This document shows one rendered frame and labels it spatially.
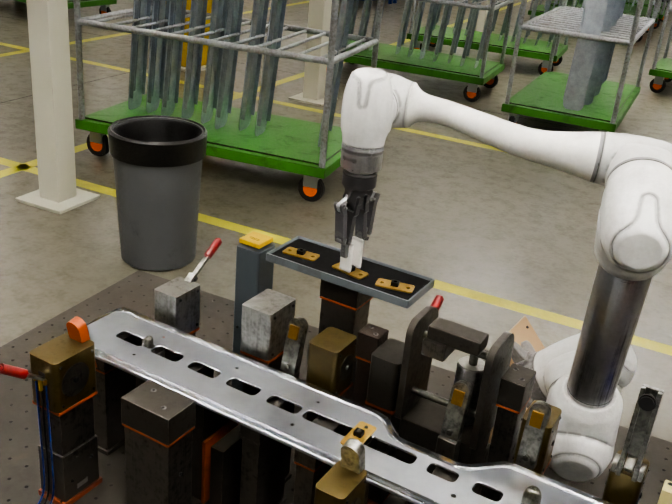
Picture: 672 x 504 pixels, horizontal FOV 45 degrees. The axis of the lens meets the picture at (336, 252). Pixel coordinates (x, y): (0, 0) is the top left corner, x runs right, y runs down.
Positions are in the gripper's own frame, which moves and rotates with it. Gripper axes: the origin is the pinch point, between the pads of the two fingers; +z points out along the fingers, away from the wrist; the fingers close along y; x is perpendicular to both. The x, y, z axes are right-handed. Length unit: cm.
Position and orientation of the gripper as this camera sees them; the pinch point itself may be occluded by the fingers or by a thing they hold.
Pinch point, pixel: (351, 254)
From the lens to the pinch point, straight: 184.0
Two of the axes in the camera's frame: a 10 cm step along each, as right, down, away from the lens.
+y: -6.6, 2.6, -7.1
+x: 7.5, 3.3, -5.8
